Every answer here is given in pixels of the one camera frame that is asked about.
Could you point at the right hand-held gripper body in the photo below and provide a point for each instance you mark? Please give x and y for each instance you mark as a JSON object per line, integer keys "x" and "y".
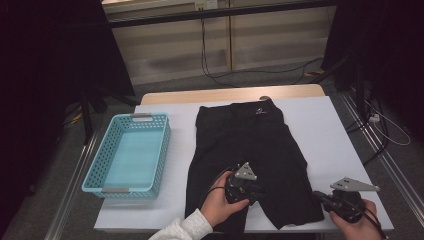
{"x": 346, "y": 203}

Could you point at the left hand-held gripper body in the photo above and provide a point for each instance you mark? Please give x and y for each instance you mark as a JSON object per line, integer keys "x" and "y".
{"x": 238, "y": 186}

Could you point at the black shorts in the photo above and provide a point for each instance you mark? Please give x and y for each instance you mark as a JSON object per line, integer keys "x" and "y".
{"x": 260, "y": 143}

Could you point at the light blue plastic basket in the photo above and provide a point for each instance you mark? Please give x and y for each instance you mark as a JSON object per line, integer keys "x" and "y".
{"x": 133, "y": 156}

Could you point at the person's left hand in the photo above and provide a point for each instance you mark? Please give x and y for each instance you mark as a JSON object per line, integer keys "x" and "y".
{"x": 220, "y": 206}

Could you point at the person's right hand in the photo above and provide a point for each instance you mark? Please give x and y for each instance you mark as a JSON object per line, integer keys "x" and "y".
{"x": 356, "y": 230}

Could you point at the white table mat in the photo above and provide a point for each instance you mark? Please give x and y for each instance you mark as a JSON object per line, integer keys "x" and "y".
{"x": 333, "y": 133}

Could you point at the white plug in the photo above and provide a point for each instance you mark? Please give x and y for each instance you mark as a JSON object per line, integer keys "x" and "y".
{"x": 374, "y": 118}

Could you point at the dark round table grommet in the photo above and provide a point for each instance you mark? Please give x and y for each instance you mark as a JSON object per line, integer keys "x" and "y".
{"x": 264, "y": 97}

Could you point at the black stand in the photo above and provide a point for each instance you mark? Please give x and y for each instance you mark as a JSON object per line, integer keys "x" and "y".
{"x": 87, "y": 120}
{"x": 359, "y": 86}

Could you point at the yellow floor tape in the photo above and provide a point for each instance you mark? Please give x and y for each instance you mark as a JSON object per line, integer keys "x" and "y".
{"x": 315, "y": 72}

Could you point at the black curtain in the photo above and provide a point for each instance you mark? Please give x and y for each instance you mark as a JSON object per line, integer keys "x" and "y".
{"x": 383, "y": 33}
{"x": 50, "y": 50}

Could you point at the black horizontal bar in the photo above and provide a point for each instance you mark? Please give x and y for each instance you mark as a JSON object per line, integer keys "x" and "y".
{"x": 216, "y": 13}

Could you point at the metal floor rail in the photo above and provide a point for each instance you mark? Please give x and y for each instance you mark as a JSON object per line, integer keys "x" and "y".
{"x": 400, "y": 181}
{"x": 68, "y": 200}

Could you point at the white wall socket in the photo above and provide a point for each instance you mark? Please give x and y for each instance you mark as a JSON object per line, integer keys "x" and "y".
{"x": 206, "y": 4}

